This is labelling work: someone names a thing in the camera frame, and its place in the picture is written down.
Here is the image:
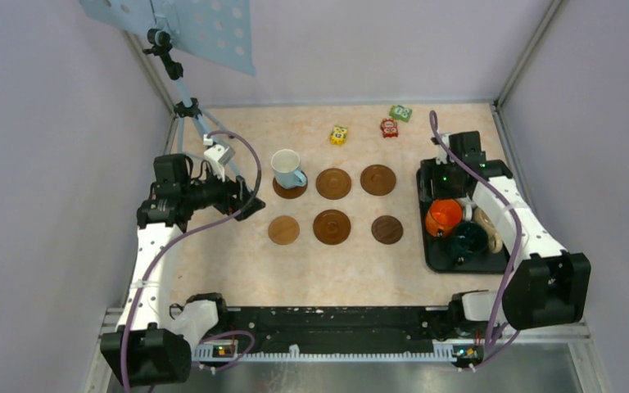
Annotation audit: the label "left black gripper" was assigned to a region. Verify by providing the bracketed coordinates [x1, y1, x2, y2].
[182, 161, 265, 220]

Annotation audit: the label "brown ridged wooden coaster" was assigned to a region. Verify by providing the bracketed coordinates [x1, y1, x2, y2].
[272, 178, 309, 200]
[360, 165, 396, 197]
[315, 168, 352, 200]

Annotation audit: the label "light wooden coaster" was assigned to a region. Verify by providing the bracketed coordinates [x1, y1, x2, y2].
[268, 215, 300, 246]

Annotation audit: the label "light blue mug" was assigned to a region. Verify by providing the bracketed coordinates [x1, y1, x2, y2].
[270, 149, 307, 189]

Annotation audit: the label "dark brown ridged coaster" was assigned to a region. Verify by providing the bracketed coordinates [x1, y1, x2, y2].
[313, 210, 351, 246]

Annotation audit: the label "black serving tray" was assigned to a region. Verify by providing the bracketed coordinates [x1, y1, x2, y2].
[415, 170, 509, 274]

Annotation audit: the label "dark walnut coaster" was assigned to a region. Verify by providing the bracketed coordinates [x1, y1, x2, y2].
[371, 215, 404, 245]

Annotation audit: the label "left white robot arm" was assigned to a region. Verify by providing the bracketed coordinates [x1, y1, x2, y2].
[100, 154, 265, 392]

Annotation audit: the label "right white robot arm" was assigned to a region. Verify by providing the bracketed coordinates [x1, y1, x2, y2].
[416, 131, 591, 337]

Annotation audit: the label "white mug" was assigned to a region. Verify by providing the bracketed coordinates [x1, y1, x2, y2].
[457, 197, 477, 221]

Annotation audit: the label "orange mug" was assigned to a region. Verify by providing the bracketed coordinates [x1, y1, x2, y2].
[424, 199, 464, 237]

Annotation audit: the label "dark green mug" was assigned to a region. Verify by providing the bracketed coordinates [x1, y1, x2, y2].
[448, 221, 489, 265]

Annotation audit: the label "beige mug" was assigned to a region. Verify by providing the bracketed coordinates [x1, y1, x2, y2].
[473, 207, 504, 254]

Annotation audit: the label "green toy block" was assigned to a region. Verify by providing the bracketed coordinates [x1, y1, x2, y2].
[389, 105, 413, 123]

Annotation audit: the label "red toy block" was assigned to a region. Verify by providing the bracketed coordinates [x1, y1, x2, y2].
[380, 119, 399, 138]

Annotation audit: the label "yellow toy block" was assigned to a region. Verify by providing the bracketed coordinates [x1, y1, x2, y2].
[329, 125, 348, 146]

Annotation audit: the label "light blue perforated board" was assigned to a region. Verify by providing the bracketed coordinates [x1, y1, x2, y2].
[79, 0, 256, 76]

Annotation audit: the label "light blue tripod stand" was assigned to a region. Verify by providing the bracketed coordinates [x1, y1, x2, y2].
[143, 28, 241, 175]

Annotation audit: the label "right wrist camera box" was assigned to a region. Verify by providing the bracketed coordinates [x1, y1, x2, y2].
[435, 133, 451, 165]

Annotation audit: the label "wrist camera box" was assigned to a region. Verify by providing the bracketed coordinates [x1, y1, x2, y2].
[203, 136, 235, 182]
[435, 133, 451, 165]

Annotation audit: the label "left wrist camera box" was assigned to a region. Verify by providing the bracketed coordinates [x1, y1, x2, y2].
[203, 136, 235, 182]

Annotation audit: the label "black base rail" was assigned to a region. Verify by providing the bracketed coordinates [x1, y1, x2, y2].
[192, 306, 489, 370]

